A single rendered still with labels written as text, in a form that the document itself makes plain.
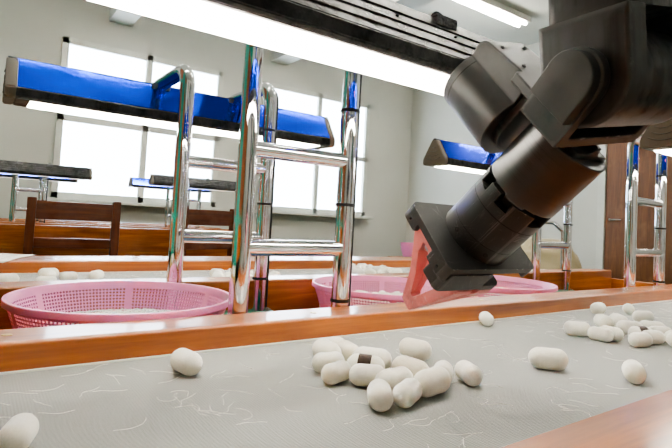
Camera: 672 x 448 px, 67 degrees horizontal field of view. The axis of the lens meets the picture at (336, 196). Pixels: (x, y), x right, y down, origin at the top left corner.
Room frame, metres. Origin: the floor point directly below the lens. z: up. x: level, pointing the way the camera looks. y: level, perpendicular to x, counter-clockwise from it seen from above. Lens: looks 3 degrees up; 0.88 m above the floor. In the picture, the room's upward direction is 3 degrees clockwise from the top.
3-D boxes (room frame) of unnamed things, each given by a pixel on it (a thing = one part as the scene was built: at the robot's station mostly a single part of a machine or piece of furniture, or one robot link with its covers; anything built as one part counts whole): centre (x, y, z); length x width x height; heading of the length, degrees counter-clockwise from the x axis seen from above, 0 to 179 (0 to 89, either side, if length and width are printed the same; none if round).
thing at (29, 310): (0.65, 0.26, 0.72); 0.27 x 0.27 x 0.10
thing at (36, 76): (0.98, 0.28, 1.08); 0.62 x 0.08 x 0.07; 125
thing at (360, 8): (0.52, -0.04, 1.08); 0.62 x 0.08 x 0.07; 125
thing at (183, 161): (0.92, 0.23, 0.90); 0.20 x 0.19 x 0.45; 125
